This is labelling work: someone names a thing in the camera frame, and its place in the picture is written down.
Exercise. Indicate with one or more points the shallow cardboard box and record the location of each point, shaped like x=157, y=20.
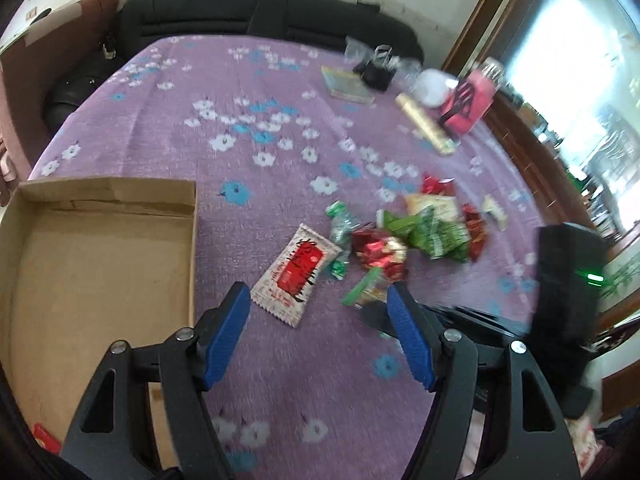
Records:
x=90, y=270

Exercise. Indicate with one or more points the black sofa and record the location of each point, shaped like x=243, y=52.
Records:
x=200, y=15

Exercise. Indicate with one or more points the green white candy packet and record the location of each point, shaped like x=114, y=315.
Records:
x=342, y=220
x=337, y=266

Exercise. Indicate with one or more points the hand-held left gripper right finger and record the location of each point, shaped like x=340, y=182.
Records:
x=410, y=335

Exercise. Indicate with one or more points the clear plastic bag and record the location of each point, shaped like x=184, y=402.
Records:
x=357, y=47

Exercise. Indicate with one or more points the beige snack packet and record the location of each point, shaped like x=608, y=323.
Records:
x=435, y=206

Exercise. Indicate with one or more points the red floral cloth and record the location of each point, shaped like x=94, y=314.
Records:
x=582, y=442

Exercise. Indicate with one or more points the small red packet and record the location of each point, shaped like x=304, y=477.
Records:
x=46, y=437

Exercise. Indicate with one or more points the brown bedside cabinet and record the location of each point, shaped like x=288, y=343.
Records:
x=30, y=85

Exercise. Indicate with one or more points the white round container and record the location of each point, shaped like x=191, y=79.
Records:
x=431, y=87

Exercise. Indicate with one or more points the long gold box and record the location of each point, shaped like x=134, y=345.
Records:
x=425, y=122

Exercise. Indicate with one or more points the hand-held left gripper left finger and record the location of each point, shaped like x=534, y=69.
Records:
x=225, y=332

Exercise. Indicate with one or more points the green yellow book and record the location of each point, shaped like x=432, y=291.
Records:
x=345, y=84

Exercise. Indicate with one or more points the shiny red snack packet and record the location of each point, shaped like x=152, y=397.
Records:
x=380, y=252

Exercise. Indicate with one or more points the black pouch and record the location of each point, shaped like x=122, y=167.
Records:
x=375, y=74

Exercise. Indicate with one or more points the small white snack packet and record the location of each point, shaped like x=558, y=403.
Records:
x=495, y=211

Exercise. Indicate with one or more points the white serrated snack packet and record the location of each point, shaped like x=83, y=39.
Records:
x=295, y=275

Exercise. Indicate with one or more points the brown wooden furniture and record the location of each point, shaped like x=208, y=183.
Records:
x=530, y=165

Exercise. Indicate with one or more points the purple floral blanket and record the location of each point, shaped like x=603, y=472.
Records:
x=250, y=185

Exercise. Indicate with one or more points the black bag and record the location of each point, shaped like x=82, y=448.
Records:
x=75, y=95

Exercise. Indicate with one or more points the slim green snack packet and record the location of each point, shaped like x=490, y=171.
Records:
x=364, y=287

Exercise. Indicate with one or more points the clear bottle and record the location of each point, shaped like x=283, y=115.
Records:
x=492, y=67

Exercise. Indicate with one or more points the pink box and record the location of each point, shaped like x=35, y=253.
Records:
x=470, y=102

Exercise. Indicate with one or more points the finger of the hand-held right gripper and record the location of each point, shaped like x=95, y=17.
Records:
x=480, y=322

